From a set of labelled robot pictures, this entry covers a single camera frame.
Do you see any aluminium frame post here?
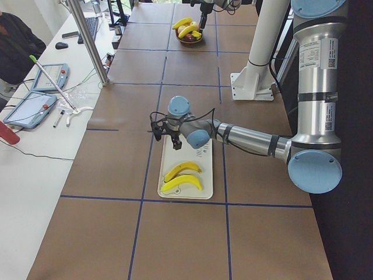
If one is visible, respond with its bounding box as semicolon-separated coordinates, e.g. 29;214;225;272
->
67;0;109;86

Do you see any white bear tray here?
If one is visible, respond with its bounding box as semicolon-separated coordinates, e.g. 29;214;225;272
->
157;135;213;200

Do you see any teach pendant near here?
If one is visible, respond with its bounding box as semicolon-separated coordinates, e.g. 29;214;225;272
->
3;90;57;129

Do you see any black marker pen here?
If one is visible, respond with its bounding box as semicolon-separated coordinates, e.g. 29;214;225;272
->
52;110;65;128

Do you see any seated person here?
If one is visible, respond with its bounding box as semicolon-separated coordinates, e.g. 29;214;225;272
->
1;12;46;85

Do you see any yellow starfruit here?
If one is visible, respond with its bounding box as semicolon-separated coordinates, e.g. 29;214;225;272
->
192;30;202;41

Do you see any small metal cup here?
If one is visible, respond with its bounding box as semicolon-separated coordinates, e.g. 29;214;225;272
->
114;25;122;36

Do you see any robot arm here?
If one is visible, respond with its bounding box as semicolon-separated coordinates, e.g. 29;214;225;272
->
151;1;349;194
184;0;242;30

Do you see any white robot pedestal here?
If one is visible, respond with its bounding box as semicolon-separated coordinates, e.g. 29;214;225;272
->
230;0;290;101

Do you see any black keyboard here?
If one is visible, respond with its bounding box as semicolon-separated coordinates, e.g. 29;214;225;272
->
85;17;99;41

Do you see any teach pendant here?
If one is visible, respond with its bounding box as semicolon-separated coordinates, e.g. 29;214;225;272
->
3;90;57;129
31;63;69;93

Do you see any red bottle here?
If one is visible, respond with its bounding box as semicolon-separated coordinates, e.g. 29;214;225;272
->
0;121;20;145

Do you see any brown wicker basket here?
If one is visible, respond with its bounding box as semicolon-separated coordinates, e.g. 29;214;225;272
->
175;25;203;44

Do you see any yellow banana moved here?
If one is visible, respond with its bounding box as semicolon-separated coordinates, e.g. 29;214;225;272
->
161;174;203;192
164;161;202;183

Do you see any yellow banana in basket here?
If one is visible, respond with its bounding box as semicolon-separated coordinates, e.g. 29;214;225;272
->
178;25;199;39

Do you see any teach pendant far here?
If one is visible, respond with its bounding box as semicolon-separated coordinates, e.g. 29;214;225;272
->
31;63;69;93

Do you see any long metal grabber stick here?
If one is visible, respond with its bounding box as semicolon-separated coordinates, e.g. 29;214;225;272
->
29;55;79;113

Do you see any black computer mouse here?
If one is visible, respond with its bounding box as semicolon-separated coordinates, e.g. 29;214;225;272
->
55;42;69;50

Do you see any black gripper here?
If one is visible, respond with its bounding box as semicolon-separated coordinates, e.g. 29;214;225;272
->
199;2;212;29
150;112;182;151

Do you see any yellow banana basket edge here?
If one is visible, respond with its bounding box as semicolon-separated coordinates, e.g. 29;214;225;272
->
173;17;192;30

